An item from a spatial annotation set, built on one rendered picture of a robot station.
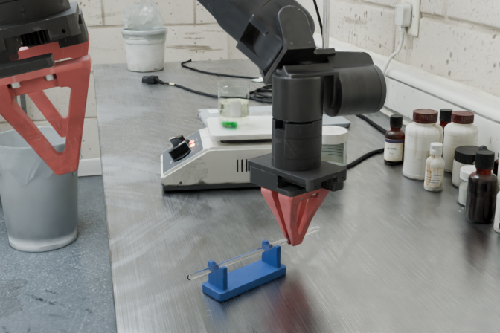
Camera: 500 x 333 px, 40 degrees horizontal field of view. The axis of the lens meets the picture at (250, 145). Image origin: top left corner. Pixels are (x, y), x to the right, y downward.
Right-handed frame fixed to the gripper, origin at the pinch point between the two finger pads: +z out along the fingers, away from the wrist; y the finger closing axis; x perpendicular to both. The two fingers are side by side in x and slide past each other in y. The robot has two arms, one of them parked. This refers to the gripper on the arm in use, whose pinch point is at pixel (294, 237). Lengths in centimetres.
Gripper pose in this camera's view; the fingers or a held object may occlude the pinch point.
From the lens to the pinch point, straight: 82.1
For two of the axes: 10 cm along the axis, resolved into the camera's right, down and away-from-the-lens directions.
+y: -6.7, -2.1, 7.1
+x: -7.4, 1.8, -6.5
